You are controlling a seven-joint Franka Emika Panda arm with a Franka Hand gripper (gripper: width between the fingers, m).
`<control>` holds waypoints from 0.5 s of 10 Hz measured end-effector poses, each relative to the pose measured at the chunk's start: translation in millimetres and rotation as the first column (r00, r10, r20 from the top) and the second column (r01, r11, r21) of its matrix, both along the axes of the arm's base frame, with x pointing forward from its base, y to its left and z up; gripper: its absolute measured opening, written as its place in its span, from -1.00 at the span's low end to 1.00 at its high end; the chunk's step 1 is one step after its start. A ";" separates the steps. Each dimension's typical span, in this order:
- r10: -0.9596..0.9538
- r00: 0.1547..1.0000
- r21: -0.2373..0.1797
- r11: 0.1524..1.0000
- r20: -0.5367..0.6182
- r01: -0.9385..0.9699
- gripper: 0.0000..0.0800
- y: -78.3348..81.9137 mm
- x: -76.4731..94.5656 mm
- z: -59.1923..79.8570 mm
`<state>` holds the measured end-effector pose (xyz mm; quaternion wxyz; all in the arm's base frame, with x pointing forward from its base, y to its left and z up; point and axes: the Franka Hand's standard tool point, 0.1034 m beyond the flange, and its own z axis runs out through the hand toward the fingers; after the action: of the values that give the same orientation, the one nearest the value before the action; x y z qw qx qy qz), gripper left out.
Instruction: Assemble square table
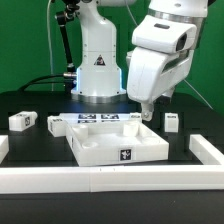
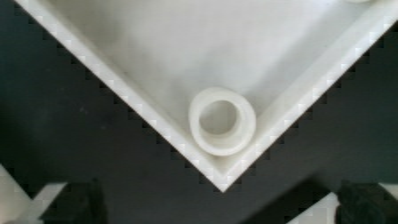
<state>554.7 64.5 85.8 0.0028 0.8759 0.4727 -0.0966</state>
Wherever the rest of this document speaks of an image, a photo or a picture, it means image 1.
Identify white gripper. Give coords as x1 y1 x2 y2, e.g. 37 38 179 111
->
127 47 194 121

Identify white square table top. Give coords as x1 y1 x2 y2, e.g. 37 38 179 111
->
66 121 169 166

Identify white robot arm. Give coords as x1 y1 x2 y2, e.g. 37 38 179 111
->
62 0 216 121

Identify white sheet with markers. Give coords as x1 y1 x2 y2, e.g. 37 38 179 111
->
59 113 130 123

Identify white U-shaped fence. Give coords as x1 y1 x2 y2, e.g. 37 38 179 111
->
0 134 224 194

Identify black cables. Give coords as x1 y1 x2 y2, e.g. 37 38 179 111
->
18 73 76 93

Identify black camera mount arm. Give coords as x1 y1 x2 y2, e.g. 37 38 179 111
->
54 0 81 81

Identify white thin cable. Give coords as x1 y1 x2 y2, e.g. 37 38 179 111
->
46 0 56 92

